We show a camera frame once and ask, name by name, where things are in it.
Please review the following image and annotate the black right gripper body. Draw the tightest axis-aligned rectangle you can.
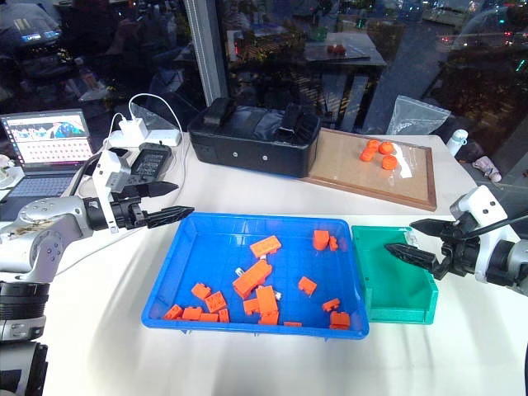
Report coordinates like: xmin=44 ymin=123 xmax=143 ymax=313
xmin=432 ymin=224 xmax=483 ymax=282

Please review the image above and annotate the pink soft object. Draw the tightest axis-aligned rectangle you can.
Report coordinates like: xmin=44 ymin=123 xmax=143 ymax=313
xmin=471 ymin=156 xmax=503 ymax=183

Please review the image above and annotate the long orange building block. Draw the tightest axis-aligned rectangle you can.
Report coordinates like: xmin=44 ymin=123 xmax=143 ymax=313
xmin=231 ymin=259 xmax=274 ymax=300
xmin=249 ymin=234 xmax=283 ymax=260

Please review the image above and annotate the wooden framed board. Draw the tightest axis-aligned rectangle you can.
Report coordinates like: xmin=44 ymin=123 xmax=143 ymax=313
xmin=302 ymin=126 xmax=439 ymax=213

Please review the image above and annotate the white charger plug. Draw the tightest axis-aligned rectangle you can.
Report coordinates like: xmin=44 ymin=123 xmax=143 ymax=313
xmin=118 ymin=117 xmax=149 ymax=144

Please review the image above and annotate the large clear zip bag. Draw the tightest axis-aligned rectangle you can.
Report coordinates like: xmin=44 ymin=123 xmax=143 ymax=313
xmin=384 ymin=94 xmax=453 ymax=137

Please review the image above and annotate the black carrying case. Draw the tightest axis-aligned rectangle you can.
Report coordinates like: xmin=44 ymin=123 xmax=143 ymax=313
xmin=186 ymin=97 xmax=323 ymax=180

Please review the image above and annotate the white cable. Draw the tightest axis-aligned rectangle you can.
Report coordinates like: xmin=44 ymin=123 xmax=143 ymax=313
xmin=102 ymin=92 xmax=187 ymax=195

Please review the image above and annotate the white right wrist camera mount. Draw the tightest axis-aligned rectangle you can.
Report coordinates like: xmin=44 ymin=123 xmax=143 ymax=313
xmin=449 ymin=185 xmax=522 ymax=284

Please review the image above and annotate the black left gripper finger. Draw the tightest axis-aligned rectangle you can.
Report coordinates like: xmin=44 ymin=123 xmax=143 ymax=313
xmin=136 ymin=181 xmax=180 ymax=199
xmin=144 ymin=205 xmax=196 ymax=229

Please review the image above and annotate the black power adapter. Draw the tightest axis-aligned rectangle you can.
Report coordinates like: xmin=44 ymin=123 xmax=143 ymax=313
xmin=129 ymin=141 xmax=173 ymax=187

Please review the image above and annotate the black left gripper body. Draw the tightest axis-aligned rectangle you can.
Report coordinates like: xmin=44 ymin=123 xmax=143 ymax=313
xmin=109 ymin=192 xmax=149 ymax=231

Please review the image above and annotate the green plastic bin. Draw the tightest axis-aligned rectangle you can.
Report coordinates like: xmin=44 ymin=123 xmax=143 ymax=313
xmin=351 ymin=224 xmax=440 ymax=326

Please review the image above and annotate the grey window post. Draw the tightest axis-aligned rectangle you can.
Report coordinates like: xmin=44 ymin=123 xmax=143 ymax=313
xmin=182 ymin=0 xmax=229 ymax=113

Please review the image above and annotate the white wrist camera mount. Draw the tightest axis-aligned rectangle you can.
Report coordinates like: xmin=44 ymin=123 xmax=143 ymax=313
xmin=92 ymin=149 xmax=134 ymax=234
xmin=449 ymin=185 xmax=522 ymax=284

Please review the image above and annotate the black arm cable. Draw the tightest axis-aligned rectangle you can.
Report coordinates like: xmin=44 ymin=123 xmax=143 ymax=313
xmin=70 ymin=153 xmax=103 ymax=196
xmin=464 ymin=213 xmax=528 ymax=241

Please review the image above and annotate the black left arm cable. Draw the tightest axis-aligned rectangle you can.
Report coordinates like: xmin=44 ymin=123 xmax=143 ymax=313
xmin=70 ymin=153 xmax=103 ymax=196

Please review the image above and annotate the blue plastic tray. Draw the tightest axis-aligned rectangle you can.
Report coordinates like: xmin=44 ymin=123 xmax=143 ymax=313
xmin=140 ymin=211 xmax=370 ymax=342

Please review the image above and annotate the white bottle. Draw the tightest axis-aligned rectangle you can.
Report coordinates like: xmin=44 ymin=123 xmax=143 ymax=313
xmin=446 ymin=128 xmax=469 ymax=158

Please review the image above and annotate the open laptop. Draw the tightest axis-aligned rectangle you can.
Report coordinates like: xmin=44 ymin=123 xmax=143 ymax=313
xmin=0 ymin=108 xmax=97 ymax=212

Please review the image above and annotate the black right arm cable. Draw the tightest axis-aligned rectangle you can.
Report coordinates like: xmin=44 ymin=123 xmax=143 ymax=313
xmin=464 ymin=213 xmax=528 ymax=241

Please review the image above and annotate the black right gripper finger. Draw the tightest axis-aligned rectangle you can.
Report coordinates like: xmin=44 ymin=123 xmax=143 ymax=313
xmin=384 ymin=243 xmax=440 ymax=274
xmin=409 ymin=219 xmax=455 ymax=238

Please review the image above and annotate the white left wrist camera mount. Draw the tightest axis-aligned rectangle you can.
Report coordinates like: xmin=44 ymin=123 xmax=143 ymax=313
xmin=92 ymin=149 xmax=134 ymax=234

